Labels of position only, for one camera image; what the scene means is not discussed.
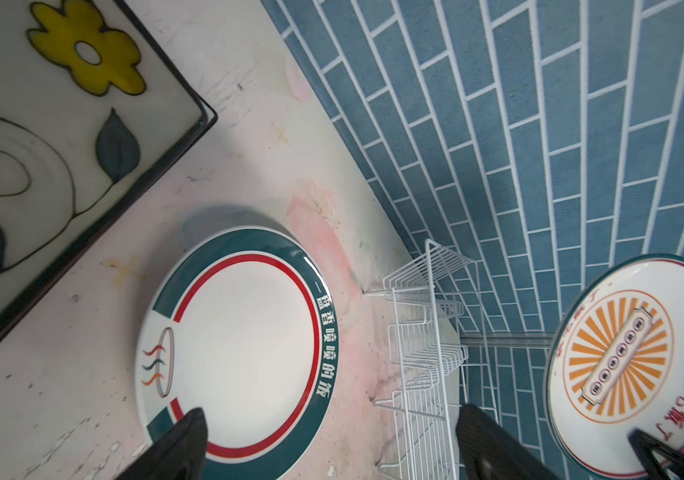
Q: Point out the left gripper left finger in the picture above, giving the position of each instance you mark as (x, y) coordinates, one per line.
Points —
(179, 454)

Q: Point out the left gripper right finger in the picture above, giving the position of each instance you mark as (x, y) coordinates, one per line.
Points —
(490, 452)

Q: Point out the white wire dish rack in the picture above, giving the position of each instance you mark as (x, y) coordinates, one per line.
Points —
(438, 344)

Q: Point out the round plate red rim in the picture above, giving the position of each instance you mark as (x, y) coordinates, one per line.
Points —
(244, 328)

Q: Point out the round plate orange sunburst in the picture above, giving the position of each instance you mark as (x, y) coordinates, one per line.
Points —
(616, 365)

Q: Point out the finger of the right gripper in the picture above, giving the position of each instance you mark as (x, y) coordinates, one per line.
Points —
(657, 458)

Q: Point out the floral black square plate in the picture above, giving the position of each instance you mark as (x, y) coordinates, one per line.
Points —
(93, 112)

